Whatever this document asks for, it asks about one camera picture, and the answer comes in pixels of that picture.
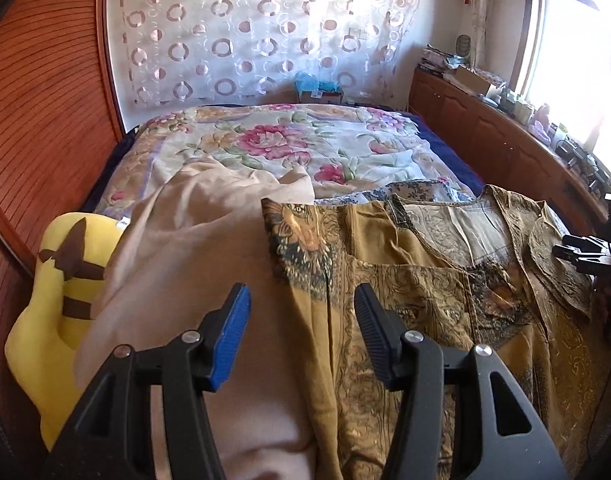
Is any pile of papers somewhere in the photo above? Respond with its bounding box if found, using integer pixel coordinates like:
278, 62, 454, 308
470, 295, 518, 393
420, 45, 459, 73

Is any white circle-patterned curtain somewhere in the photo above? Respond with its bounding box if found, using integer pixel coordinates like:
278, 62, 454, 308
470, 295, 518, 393
108, 0, 421, 108

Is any cardboard box with blue contents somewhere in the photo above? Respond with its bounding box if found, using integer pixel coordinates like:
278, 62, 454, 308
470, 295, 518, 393
292, 71, 346, 106

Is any navy blue blanket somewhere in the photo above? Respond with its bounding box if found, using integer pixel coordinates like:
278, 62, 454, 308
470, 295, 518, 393
410, 112, 486, 191

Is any wooden slatted wardrobe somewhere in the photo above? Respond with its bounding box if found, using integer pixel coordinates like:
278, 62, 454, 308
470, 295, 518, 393
0, 0, 131, 461

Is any open cardboard box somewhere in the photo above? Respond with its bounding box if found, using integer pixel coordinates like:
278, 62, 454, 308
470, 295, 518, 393
443, 65, 506, 98

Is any clutter of small bottles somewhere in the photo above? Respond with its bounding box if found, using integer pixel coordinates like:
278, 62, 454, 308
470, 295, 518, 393
500, 87, 611, 192

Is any blue floral white garment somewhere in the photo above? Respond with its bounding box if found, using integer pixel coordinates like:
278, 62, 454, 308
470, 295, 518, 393
315, 177, 479, 208

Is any pale beige cloth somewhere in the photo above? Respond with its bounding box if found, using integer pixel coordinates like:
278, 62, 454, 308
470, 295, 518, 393
72, 157, 321, 480

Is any beige side curtain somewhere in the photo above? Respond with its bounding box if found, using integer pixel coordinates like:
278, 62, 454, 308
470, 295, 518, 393
465, 0, 536, 86

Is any mustard patterned garment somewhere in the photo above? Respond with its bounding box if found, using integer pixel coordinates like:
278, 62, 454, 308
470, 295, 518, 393
260, 185, 611, 480

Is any yellow plush toy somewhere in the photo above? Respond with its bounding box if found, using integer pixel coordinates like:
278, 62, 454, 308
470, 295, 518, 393
5, 212, 126, 453

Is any floral bedspread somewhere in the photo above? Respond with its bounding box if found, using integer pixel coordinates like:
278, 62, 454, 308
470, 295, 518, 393
92, 102, 476, 221

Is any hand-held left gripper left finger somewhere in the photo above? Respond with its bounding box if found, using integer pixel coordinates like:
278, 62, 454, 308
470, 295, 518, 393
42, 282, 252, 480

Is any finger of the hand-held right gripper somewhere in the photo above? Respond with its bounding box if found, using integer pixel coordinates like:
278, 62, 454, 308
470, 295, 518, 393
553, 234, 611, 276

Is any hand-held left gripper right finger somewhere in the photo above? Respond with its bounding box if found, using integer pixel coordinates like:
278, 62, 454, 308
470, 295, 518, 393
354, 282, 569, 480

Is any window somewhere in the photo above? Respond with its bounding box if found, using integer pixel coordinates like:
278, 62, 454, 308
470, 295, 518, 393
510, 0, 611, 151

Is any long wooden cabinet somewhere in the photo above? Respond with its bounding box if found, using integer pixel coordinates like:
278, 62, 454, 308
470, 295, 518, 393
408, 67, 611, 241

